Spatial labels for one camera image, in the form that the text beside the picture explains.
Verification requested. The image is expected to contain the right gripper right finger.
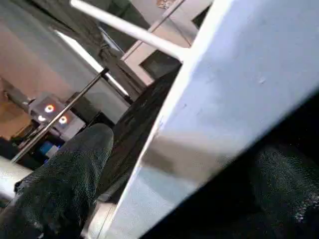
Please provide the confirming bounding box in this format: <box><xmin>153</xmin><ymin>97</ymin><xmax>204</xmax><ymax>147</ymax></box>
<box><xmin>248</xmin><ymin>144</ymin><xmax>319</xmax><ymax>239</ymax></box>

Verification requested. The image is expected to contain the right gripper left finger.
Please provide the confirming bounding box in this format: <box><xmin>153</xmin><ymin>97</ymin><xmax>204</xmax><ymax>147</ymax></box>
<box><xmin>0</xmin><ymin>122</ymin><xmax>115</xmax><ymax>239</ymax></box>

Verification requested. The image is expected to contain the white plastic table top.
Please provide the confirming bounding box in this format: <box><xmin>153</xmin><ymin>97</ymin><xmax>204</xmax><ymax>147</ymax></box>
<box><xmin>104</xmin><ymin>0</ymin><xmax>319</xmax><ymax>239</ymax></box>

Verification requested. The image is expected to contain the grey box with red light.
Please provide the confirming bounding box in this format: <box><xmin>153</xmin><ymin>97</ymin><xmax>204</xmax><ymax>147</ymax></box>
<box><xmin>28</xmin><ymin>93</ymin><xmax>85</xmax><ymax>142</ymax></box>

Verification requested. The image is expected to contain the black work mat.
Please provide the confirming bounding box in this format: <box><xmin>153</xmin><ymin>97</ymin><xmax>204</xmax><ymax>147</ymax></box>
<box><xmin>97</xmin><ymin>65</ymin><xmax>319</xmax><ymax>239</ymax></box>

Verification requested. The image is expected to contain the thin silver metal rod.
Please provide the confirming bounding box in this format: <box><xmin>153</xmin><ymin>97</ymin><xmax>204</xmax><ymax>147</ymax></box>
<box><xmin>9</xmin><ymin>71</ymin><xmax>109</xmax><ymax>162</ymax></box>

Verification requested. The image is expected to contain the grey window curtain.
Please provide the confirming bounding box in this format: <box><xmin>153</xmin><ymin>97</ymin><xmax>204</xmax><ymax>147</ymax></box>
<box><xmin>20</xmin><ymin>0</ymin><xmax>150</xmax><ymax>108</ymax></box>

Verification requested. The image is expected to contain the white cabinet with glass doors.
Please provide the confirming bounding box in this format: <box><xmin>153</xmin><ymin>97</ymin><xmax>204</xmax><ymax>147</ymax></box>
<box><xmin>120</xmin><ymin>0</ymin><xmax>220</xmax><ymax>86</ymax></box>

